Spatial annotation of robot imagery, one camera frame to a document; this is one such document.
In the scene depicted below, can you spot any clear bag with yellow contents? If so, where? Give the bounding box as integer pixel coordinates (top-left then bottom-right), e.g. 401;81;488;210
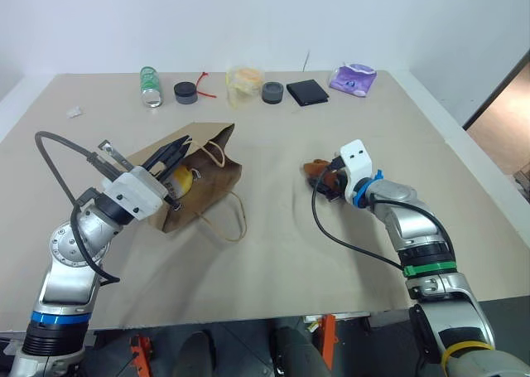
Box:
224;65;267;111

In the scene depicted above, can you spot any purple plastic packet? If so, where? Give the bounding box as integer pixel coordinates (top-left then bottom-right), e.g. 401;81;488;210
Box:
328;61;378;99

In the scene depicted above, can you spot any brown plush toy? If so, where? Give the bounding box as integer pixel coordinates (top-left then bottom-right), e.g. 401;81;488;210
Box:
301;157;345;192

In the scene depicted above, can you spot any orange frame part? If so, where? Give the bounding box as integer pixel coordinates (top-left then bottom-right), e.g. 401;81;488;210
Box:
129;334;153;370
320;313;337;370

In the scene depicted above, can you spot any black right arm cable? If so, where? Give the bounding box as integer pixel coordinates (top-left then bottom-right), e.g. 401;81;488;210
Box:
311;156;406;271

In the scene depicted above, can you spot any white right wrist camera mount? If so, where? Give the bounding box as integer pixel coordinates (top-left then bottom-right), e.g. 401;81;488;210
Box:
339;138;374;207

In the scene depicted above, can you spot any yellow fruit in bag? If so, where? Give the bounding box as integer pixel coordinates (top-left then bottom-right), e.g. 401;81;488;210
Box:
170;165;196;199

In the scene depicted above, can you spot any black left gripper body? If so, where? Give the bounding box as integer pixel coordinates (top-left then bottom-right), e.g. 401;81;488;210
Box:
142;142;184;187

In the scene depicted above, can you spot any brown paper bag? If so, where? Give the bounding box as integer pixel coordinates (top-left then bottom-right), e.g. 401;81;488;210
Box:
125;122;248;244

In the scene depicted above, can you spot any glass jar with green spring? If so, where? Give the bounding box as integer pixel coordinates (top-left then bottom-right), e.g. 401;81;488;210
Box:
138;65;165;109

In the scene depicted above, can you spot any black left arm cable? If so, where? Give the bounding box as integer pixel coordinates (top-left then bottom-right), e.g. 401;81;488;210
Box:
34;131;122;285

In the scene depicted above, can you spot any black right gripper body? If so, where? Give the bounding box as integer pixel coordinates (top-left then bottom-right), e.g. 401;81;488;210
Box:
317;170;351;205

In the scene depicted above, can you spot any dark door frame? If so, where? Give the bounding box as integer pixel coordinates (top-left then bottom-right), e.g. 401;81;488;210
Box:
462;48;530;132

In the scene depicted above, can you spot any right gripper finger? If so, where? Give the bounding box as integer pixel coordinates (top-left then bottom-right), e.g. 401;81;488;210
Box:
306;176;333;201

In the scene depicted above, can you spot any black wallet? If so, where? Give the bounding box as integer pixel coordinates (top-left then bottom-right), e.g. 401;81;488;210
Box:
286;79;331;108

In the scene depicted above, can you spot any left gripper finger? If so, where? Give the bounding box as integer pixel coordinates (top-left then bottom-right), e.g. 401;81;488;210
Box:
166;142;195;178
164;135;192;152

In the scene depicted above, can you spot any dark rounded shape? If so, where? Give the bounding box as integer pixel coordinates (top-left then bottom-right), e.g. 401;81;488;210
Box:
171;331;217;377
270;326;333;377

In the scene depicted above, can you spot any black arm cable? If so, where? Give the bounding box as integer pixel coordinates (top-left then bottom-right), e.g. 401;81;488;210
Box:
311;156;406;271
34;131;122;285

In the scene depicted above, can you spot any beige table cover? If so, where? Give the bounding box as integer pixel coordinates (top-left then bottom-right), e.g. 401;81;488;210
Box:
0;70;504;333

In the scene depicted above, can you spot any red zip tie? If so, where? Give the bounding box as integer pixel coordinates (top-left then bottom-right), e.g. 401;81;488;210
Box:
195;71;218;100

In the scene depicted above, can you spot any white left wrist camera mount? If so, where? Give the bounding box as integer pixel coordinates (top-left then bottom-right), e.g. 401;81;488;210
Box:
101;165;169;221

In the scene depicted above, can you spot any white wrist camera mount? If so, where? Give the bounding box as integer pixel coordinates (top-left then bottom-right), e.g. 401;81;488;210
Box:
101;165;169;221
339;138;374;207

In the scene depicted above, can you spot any silver left wrist cable bracket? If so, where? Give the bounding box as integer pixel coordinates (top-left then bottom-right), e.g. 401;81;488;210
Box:
97;140;134;175

